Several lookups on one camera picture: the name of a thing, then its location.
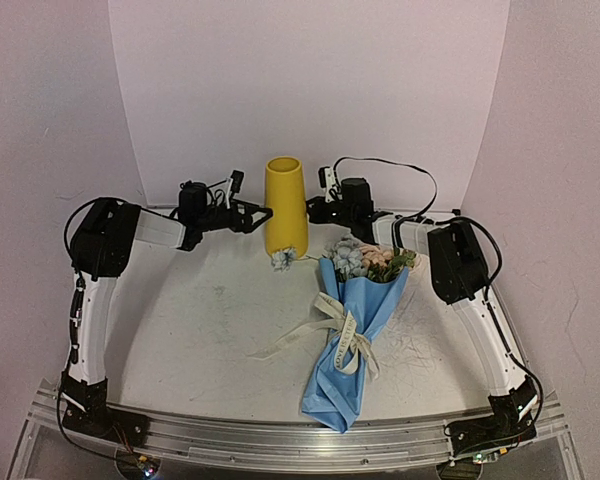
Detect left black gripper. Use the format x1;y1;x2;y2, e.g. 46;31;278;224
198;198;275;234

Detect yellow plastic vase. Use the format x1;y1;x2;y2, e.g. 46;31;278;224
265;157;309;257

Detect artificial flower bunch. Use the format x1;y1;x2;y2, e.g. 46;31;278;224
325;235;421;284

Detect cream printed ribbon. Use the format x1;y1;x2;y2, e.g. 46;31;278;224
248;293;380;379

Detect blue wrapping paper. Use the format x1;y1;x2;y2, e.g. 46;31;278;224
301;259;409;433

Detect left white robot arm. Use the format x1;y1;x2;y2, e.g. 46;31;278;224
61;176;273;437

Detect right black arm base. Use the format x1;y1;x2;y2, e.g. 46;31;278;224
445;378;538;458

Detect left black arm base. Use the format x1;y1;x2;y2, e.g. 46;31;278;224
61;373;149;447

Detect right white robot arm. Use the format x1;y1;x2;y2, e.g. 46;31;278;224
307;167;539;422

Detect loose blue artificial flower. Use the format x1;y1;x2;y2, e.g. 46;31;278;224
271;247;317;272

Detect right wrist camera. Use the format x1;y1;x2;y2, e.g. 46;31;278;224
318;166;340;203

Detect right black camera cable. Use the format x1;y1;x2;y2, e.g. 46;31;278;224
329;156;439;224

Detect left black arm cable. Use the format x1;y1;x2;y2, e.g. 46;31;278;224
59;197;121;451

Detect aluminium front rail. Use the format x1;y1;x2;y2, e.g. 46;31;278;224
7;380;581;479

